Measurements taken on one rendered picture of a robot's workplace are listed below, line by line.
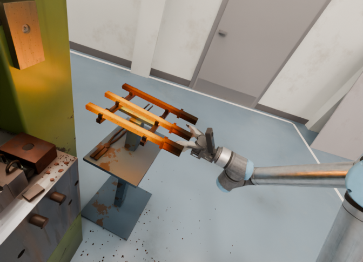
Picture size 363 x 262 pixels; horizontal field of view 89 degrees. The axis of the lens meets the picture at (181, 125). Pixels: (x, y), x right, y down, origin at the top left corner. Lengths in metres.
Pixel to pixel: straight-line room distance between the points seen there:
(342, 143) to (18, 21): 4.18
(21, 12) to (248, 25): 2.81
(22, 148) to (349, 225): 0.94
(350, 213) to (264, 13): 2.82
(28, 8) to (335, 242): 1.01
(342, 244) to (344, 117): 3.34
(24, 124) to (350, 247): 1.03
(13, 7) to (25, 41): 0.09
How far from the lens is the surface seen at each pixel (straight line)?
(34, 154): 0.74
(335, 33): 3.76
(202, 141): 0.86
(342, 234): 0.68
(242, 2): 3.08
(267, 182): 0.96
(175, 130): 0.86
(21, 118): 0.83
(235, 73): 3.36
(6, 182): 0.68
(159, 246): 1.64
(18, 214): 0.72
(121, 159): 1.03
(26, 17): 0.69
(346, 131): 4.09
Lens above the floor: 1.54
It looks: 39 degrees down
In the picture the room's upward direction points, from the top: 24 degrees clockwise
